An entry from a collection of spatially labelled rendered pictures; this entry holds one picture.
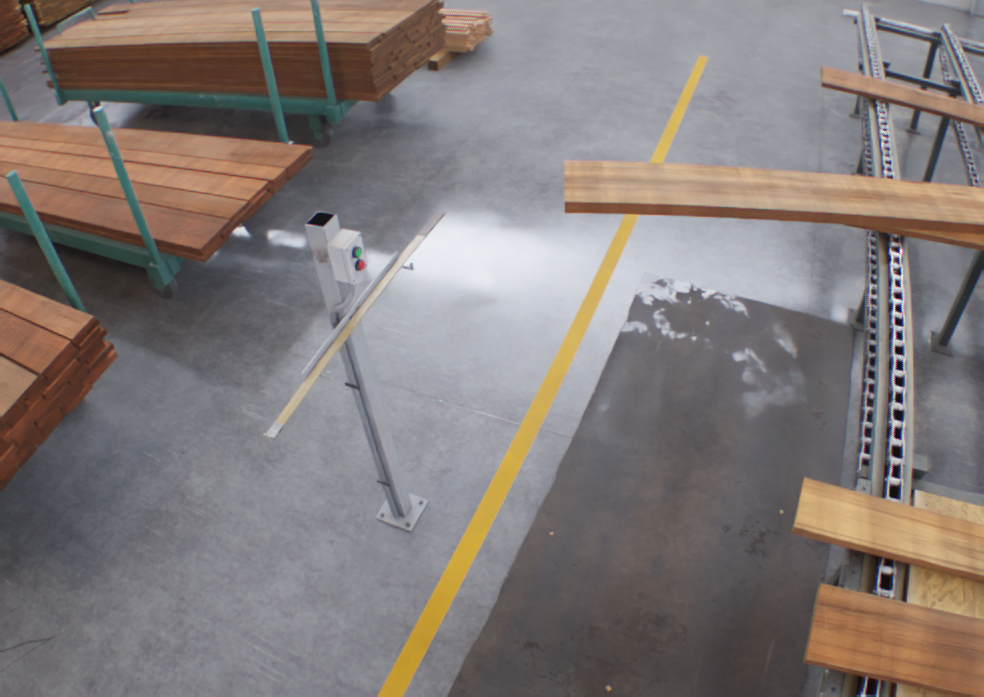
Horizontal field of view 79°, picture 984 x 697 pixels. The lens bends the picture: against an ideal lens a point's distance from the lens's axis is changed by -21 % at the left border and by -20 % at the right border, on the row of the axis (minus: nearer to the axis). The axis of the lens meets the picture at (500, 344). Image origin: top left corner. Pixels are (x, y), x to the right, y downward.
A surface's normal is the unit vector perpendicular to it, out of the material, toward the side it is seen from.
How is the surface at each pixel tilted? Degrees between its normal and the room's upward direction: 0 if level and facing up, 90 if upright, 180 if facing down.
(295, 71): 90
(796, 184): 0
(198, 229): 0
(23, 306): 0
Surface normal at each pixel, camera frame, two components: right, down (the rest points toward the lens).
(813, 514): -0.06, -0.70
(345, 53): -0.39, 0.67
